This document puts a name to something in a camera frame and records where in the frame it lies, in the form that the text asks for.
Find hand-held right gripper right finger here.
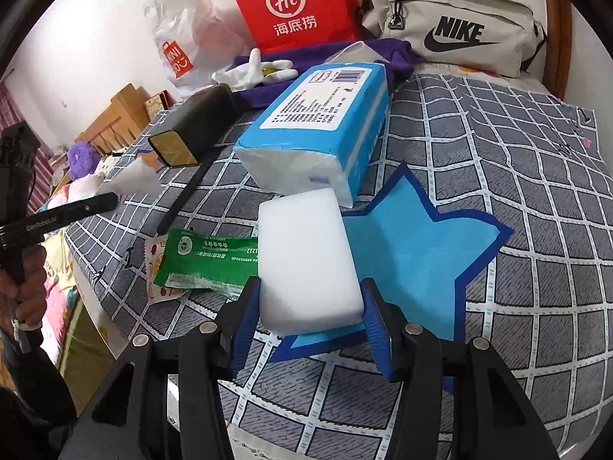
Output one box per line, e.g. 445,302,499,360
360,278,561,460

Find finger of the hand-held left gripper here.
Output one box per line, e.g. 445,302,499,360
45,192,119,226

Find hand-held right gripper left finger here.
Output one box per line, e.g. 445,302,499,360
91,275,263,460

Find green wet wipe packet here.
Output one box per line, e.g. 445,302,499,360
152,228,262,305

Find small printed snack packet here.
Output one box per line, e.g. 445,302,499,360
144,235,180,304

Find white sponge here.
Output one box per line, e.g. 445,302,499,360
257,187,366,335

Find black strap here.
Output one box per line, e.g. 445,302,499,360
157,160,211,235

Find white glove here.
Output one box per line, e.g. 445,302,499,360
212,48,298,92

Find person's left forearm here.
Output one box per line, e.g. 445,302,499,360
0,330,80,460

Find person's left hand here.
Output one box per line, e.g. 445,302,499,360
0,248,49,341

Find purple plush toy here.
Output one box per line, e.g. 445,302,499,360
66,141,99,180

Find striped red curtain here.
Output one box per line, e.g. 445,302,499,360
0,81,56,214

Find blue star patch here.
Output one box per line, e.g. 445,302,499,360
280,162,515,396

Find wooden headboard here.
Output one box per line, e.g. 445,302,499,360
77,83,166,156

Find printed bed sheet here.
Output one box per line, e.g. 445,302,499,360
41,235,84,346

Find dark green tea tin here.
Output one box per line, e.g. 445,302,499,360
148,84,243,169

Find white plastic shopping bag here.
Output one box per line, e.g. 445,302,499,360
143,0,254,102

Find blue tissue pack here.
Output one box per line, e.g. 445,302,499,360
233,63,391,208

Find grey checked cloth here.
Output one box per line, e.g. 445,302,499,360
64,73,613,460

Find purple towel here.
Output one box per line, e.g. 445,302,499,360
232,38,427,111

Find red paper bag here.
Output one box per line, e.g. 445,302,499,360
225,0,365,56

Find grey waist bag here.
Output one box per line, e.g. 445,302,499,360
360,0,547,79

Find brown picture frame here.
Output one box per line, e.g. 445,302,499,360
144,90,169,118

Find brown wooden door frame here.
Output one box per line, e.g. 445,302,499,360
543,0,573,101

